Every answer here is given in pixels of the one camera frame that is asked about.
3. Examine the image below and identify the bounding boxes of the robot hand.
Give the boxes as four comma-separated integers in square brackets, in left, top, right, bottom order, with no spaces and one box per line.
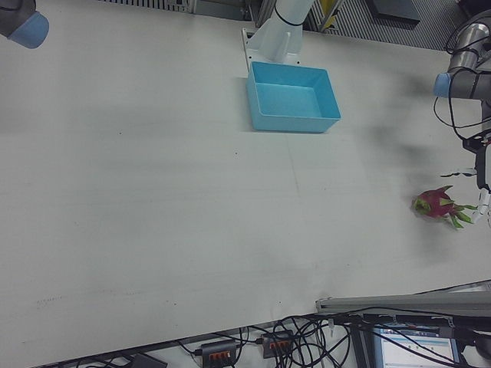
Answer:
[440,147,491,227]

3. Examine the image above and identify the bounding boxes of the pink dragon fruit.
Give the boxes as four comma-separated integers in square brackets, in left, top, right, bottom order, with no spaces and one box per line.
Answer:
[412,185,479,230]

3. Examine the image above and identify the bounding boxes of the grey aluminium profile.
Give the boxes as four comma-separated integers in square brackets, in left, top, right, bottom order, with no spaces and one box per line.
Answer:
[315,281,491,317]

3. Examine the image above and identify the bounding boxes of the black flat device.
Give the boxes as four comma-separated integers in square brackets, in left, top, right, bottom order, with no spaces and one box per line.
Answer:
[367,0,421,28]

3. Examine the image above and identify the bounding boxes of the computer monitor screen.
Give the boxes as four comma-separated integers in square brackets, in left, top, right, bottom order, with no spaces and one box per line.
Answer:
[370,324,462,368]

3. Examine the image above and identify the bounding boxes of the blue plastic bin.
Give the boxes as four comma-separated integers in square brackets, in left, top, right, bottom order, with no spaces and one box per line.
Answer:
[245,61,342,135]

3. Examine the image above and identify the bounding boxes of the grey USB hub orange ports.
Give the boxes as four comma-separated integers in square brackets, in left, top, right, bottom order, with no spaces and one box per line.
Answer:
[260,330,296,360]

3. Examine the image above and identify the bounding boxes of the power strip with red switches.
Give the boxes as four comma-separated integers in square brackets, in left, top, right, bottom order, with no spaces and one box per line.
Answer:
[194,339,239,365]

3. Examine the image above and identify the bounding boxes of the black power adapter box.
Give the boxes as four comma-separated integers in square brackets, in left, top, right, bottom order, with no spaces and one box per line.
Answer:
[129,352,168,368]

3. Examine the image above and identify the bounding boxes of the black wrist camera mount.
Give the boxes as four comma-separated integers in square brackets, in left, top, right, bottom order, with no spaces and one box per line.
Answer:
[462,132,491,154]

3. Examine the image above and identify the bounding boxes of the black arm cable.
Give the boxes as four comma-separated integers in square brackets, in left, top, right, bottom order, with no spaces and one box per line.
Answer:
[433,22,491,141]

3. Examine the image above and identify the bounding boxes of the yellow bracket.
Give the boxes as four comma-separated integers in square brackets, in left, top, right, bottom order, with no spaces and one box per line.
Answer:
[319,0,339,30]

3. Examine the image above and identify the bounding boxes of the white central mount column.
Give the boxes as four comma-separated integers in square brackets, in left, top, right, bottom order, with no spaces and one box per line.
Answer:
[240,0,320,77]

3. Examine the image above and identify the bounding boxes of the black tangled cable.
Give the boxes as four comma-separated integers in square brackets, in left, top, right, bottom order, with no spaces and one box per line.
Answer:
[176,312,453,368]

